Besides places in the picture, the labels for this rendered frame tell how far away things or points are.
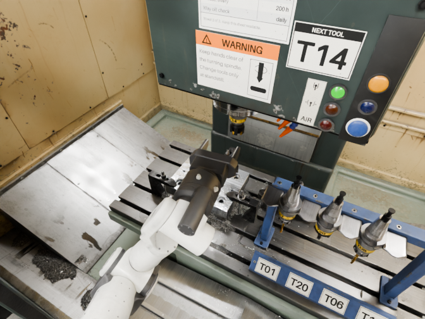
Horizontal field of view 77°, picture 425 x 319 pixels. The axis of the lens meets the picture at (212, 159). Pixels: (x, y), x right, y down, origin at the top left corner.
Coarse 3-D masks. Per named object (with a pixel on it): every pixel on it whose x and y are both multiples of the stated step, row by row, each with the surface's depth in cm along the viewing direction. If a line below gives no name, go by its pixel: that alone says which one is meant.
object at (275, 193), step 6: (270, 186) 83; (264, 192) 81; (270, 192) 81; (276, 192) 81; (282, 192) 81; (264, 198) 79; (270, 198) 79; (276, 198) 79; (270, 204) 78; (276, 204) 78
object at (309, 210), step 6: (306, 204) 78; (312, 204) 78; (318, 204) 78; (300, 210) 76; (306, 210) 76; (312, 210) 76; (318, 210) 76; (300, 216) 75; (306, 216) 75; (312, 216) 75
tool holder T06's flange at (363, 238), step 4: (364, 224) 72; (368, 224) 72; (360, 228) 71; (364, 228) 71; (360, 232) 71; (364, 232) 70; (360, 236) 70; (364, 236) 69; (360, 240) 71; (364, 240) 69; (368, 240) 69; (372, 240) 69; (384, 240) 69; (364, 244) 70; (368, 244) 70; (372, 244) 70; (376, 244) 68; (380, 244) 68; (376, 248) 69
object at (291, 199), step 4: (292, 184) 73; (292, 188) 72; (300, 188) 73; (288, 192) 74; (292, 192) 73; (296, 192) 72; (288, 196) 74; (292, 196) 73; (296, 196) 73; (284, 200) 77; (288, 200) 75; (292, 200) 74; (296, 200) 74; (288, 204) 76; (292, 204) 75; (296, 204) 75
